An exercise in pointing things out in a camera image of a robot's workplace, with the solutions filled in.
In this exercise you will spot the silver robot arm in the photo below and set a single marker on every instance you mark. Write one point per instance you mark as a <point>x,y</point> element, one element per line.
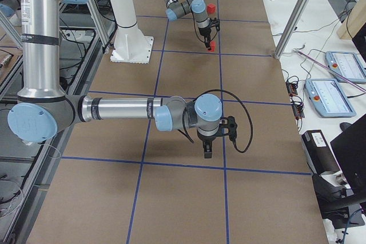
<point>176,9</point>
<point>44,109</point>

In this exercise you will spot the aluminium side frame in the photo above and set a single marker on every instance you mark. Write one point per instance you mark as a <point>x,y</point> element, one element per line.
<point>81,29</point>

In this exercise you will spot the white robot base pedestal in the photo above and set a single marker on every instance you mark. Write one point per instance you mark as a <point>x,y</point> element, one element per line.
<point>130,44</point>

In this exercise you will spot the far teach pendant tablet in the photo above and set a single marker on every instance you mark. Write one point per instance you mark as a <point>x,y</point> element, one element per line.
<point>346,64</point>

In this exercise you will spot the red cube far side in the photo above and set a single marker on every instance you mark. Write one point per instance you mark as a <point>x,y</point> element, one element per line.
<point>211,8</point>

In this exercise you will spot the aluminium frame post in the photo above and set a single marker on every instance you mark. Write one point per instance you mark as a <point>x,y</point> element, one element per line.
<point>290,27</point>

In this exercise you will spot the teach pendant tablet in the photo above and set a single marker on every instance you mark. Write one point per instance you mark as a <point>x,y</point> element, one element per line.
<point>328,98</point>
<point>346,64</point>

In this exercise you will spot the black box white label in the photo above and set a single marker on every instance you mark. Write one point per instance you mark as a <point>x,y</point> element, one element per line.
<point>319,155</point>

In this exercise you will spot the near teach pendant tablet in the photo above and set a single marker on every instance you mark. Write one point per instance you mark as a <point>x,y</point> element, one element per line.
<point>328,98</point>

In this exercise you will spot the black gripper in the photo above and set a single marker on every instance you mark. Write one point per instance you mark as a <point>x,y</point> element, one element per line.
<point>203,31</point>
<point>207,138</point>

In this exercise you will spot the black monitor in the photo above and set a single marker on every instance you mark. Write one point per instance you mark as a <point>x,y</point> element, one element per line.
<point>349,150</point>

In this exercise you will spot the brown paper table mat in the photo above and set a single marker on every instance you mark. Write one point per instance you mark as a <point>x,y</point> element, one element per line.
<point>123,181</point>

